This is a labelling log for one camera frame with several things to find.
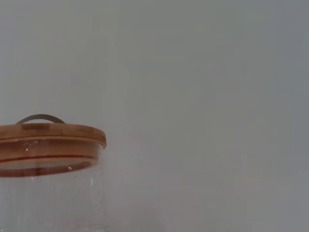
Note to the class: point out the wooden jar lid, orange seal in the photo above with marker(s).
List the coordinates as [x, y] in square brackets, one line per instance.
[48, 131]

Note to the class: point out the clear glass water dispenser jar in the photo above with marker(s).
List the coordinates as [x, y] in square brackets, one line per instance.
[48, 205]

